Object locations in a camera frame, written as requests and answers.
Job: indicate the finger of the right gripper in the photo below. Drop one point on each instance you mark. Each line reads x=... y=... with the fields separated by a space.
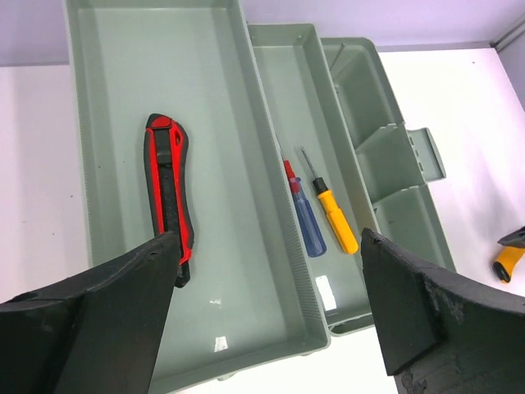
x=515 y=239

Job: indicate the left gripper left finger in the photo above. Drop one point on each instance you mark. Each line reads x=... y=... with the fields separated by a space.
x=96 y=332

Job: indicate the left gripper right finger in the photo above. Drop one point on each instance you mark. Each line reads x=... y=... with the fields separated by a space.
x=439 y=331

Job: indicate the orange black utility knife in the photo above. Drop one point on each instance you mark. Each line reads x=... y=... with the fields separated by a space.
x=506 y=261

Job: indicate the orange handled screwdriver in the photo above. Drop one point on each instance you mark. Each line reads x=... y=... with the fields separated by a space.
x=334 y=214

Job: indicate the blue handled screwdriver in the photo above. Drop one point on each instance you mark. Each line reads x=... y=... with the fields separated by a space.
x=313 y=240

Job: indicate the red handled pliers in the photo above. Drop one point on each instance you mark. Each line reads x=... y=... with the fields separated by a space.
x=166 y=146

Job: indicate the translucent green tool box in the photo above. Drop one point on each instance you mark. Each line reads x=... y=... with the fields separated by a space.
x=245 y=94

